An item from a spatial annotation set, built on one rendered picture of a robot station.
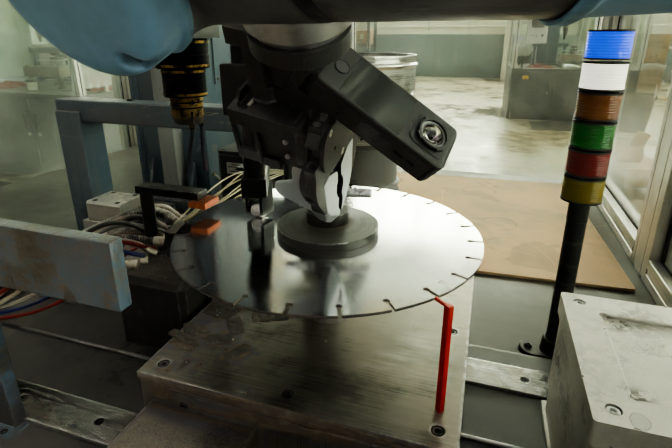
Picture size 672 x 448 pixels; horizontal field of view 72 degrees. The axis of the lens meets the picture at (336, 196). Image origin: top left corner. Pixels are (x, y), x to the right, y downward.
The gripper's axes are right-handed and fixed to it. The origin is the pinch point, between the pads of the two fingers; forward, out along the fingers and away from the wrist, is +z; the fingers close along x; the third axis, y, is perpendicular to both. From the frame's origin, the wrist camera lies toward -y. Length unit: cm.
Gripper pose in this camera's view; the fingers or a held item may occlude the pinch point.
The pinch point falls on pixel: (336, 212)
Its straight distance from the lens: 45.9
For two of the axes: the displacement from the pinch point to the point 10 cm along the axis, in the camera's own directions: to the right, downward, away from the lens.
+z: 0.3, 6.3, 7.8
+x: -4.1, 7.2, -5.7
